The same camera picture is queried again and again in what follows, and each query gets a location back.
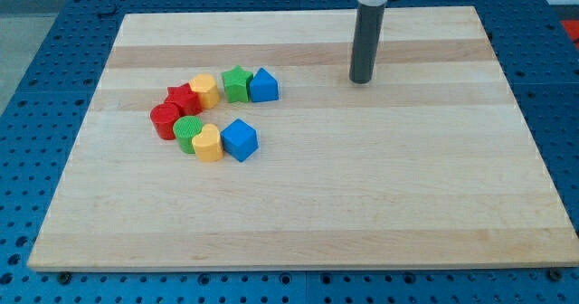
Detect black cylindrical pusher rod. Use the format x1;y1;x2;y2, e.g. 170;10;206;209
349;2;386;84

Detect blue triangle block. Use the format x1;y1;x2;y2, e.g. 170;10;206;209
250;68;280;102

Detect red cylinder block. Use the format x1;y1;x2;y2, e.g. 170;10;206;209
149;103;181;140

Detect yellow heart block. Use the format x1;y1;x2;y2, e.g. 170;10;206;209
192;124;223;162

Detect red object at edge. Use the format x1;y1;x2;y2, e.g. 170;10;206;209
561;19;579;49

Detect yellow hexagon block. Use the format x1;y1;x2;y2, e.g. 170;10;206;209
189;73;221;109

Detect green cylinder block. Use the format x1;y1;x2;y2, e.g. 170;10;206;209
173;116;203;154

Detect light wooden board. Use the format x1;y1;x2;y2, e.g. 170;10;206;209
28;6;578;272

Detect green star block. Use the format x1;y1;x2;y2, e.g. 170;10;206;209
222;65;253;103

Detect blue cube block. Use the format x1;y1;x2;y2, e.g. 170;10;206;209
221;119;259;162

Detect red star block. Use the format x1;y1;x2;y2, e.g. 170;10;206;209
164;83;203;116

